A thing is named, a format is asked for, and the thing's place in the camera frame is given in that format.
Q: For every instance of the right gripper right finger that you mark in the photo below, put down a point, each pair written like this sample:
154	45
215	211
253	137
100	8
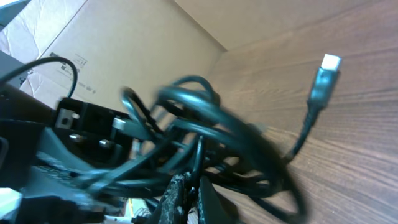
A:
214	208

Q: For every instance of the cardboard box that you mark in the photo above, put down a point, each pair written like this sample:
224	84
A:
113	43

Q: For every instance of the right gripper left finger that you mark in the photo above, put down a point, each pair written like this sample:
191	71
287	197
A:
172	206

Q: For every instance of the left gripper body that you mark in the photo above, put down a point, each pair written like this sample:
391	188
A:
44	154

